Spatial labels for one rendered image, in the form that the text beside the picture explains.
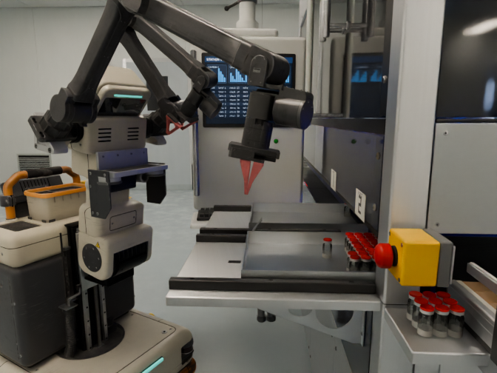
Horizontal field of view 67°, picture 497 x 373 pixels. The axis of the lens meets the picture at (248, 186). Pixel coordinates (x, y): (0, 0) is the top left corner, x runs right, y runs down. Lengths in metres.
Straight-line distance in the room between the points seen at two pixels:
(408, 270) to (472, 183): 0.20
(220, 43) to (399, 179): 0.43
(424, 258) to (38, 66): 7.00
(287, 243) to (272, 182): 0.71
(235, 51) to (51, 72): 6.49
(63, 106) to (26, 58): 6.25
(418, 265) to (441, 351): 0.12
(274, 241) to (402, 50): 0.57
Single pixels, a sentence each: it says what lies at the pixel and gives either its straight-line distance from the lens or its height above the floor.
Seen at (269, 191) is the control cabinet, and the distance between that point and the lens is 1.69.
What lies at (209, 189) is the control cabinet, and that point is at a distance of 1.67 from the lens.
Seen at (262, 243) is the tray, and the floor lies 0.88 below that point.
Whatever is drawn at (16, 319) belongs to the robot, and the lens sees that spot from 1.65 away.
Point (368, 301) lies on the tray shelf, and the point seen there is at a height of 0.88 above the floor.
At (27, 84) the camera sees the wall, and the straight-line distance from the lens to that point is 7.38.
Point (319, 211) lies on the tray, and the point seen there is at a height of 0.89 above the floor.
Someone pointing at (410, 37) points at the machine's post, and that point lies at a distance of 0.68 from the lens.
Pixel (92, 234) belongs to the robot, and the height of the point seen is 0.81.
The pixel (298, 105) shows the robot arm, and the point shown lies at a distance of 0.69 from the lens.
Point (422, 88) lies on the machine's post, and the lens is 0.68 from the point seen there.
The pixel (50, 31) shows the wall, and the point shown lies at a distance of 7.24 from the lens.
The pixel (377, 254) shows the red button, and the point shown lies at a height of 1.00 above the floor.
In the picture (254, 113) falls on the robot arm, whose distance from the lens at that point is 0.73.
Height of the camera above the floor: 1.21
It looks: 10 degrees down
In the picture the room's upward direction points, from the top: straight up
